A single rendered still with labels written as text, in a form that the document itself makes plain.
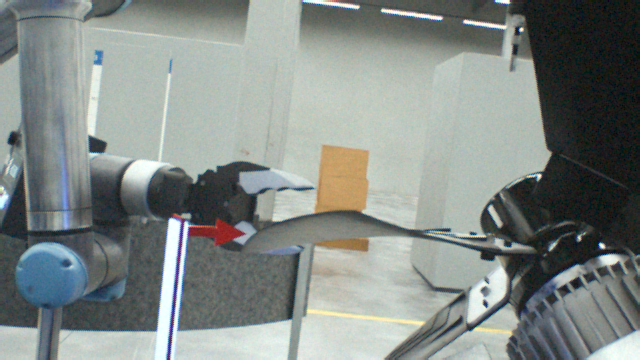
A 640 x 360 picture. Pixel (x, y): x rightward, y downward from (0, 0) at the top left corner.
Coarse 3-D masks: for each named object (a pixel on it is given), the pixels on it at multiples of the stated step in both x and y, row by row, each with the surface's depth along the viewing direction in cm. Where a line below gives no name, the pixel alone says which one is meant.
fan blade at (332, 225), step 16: (272, 224) 65; (288, 224) 64; (304, 224) 64; (320, 224) 63; (336, 224) 63; (352, 224) 62; (368, 224) 61; (384, 224) 61; (256, 240) 71; (272, 240) 72; (288, 240) 74; (304, 240) 75; (320, 240) 77; (448, 240) 66; (464, 240) 70; (480, 240) 73
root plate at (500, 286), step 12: (492, 276) 89; (504, 276) 86; (480, 288) 89; (492, 288) 86; (504, 288) 83; (480, 300) 86; (492, 300) 84; (504, 300) 81; (468, 312) 86; (480, 312) 84; (468, 324) 84
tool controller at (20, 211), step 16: (16, 144) 122; (96, 144) 113; (16, 160) 115; (0, 176) 128; (16, 176) 109; (16, 192) 108; (0, 208) 113; (16, 208) 108; (0, 224) 107; (16, 224) 108
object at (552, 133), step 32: (544, 0) 60; (576, 0) 59; (608, 0) 59; (544, 32) 63; (576, 32) 62; (608, 32) 61; (544, 64) 66; (576, 64) 65; (608, 64) 64; (544, 96) 69; (576, 96) 68; (608, 96) 66; (544, 128) 73; (576, 128) 71; (608, 128) 69; (576, 160) 74; (608, 160) 71
